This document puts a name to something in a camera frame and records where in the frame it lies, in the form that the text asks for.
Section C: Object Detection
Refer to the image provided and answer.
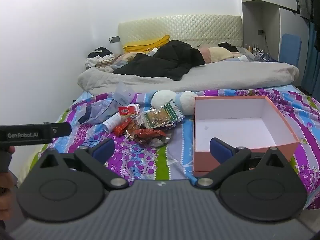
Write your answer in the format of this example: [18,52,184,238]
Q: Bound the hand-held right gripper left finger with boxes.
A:
[39,138,129,190]

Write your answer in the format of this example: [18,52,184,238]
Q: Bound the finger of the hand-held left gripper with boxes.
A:
[51,122,73,138]

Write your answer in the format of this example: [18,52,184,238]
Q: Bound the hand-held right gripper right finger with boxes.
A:
[196,137,287,188]

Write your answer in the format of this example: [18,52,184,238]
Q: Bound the pink cardboard box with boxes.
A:
[192,95,300,178]

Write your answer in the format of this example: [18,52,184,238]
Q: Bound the red-brown snack packet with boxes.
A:
[135,128,173,145]

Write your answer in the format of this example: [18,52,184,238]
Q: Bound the person's left hand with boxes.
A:
[0,146,17,230]

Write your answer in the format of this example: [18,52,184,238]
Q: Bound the white cylindrical bottle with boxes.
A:
[102,112,125,133]

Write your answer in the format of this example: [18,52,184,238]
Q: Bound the flat red snack packet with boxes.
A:
[114,119,133,136]

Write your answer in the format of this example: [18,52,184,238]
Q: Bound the floral printed bedsheet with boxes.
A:
[17,84,320,210]

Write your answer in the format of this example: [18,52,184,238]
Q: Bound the clear plastic bag blue trim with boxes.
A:
[77,97,120,125]

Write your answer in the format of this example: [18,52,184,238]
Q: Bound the clear snack packet red label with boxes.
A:
[118,104,147,138]

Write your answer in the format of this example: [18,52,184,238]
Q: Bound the clear snack packet green label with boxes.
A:
[142,99,185,130]

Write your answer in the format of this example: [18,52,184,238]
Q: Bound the grey duvet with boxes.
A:
[77,61,300,95]

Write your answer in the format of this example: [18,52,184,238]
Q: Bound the white and blue plush toy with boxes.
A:
[150,90,198,117]

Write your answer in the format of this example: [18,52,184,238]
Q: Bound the pile of clothes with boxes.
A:
[85,46,115,68]

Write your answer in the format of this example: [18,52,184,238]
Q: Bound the beige pillow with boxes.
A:
[207,46,235,62]

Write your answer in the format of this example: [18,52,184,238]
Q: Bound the black cloth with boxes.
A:
[218,42,240,53]

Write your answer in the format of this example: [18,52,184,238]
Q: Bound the black jacket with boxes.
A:
[113,40,206,81]

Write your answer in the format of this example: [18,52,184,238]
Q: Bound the cluster of small bottles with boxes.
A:
[245,44,260,55]

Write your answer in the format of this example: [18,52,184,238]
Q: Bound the yellow pillow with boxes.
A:
[123,34,170,53]

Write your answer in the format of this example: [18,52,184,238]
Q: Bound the blue padded board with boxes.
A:
[279,33,302,68]

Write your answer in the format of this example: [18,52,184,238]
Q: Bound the cream quilted headboard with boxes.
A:
[118,14,243,54]

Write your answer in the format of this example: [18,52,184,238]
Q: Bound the blue curtain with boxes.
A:
[301,20,320,98]

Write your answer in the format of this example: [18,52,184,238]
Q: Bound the hanging dark clothes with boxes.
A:
[294,0,320,25]

